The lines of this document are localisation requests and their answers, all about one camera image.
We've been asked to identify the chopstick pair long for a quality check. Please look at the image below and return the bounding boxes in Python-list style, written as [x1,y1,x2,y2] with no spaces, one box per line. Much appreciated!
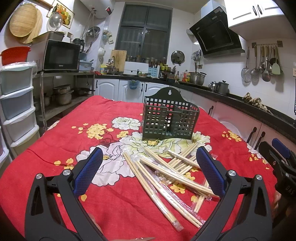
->
[122,152,183,232]

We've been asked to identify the dark kitchen window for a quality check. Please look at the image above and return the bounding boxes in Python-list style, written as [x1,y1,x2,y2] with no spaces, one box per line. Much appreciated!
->
[115,4,173,61]

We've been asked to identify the right hand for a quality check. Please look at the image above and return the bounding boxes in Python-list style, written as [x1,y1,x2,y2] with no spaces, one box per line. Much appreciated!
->
[271,191,281,219]

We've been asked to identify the left hand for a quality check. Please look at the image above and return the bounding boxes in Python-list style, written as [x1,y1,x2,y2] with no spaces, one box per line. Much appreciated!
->
[87,212,156,241]

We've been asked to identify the garlic bunch on counter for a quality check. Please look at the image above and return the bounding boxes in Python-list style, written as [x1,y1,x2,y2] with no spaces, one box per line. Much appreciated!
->
[242,92,273,114]

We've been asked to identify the hanging skimmer ladle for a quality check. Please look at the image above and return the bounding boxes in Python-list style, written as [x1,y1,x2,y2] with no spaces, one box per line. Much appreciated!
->
[241,48,251,84]

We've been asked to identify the steel kettle pot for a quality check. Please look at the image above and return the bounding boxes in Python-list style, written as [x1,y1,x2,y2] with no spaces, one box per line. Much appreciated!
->
[217,80,229,95]

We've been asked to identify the red floral table cloth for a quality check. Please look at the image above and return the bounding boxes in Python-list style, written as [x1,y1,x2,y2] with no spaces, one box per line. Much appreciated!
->
[1,96,276,240]

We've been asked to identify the large steel stock pot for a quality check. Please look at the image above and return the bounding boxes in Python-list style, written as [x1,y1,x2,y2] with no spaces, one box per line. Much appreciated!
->
[189,72,207,85]

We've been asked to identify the white plastic drawer tower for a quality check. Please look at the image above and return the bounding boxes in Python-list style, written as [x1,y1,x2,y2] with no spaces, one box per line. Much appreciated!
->
[1,61,40,159]

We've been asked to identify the dark green utensil basket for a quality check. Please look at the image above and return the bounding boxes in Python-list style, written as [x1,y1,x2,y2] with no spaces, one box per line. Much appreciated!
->
[142,87,200,140]

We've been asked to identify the black range hood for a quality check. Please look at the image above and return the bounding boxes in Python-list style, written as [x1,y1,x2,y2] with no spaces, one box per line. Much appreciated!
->
[190,6,245,59]

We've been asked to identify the white upper cabinet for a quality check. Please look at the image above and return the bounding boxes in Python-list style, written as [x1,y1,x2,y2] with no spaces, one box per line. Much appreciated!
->
[224,0,295,40]

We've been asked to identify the hanging pot lid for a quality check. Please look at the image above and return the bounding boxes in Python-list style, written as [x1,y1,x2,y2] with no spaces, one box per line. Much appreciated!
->
[171,51,185,66]

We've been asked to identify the metal shelf rack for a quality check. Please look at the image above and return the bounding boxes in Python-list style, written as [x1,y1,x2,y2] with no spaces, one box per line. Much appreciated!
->
[33,71,95,131]

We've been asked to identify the black microwave oven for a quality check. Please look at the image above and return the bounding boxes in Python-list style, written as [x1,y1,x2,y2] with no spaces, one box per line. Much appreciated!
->
[27,40,80,72]

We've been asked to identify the red plastic basin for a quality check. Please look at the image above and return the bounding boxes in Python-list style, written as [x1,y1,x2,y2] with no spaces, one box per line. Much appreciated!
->
[1,47,31,66]

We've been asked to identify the wooden cutting board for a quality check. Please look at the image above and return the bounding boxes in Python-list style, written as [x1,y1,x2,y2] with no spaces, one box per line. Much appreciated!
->
[111,50,127,72]

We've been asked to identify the round bamboo board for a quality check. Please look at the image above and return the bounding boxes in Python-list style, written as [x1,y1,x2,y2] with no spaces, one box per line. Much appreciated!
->
[9,3,43,44]

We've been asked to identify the white water heater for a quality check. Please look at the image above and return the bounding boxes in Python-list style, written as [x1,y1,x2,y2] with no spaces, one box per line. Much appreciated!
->
[81,0,115,19]

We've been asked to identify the glass lid on wall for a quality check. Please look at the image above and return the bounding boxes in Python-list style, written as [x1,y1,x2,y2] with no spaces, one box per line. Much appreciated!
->
[47,12,63,32]

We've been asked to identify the fruit picture on wall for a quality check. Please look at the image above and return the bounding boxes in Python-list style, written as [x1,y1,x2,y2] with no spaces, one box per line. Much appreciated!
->
[47,0,75,29]

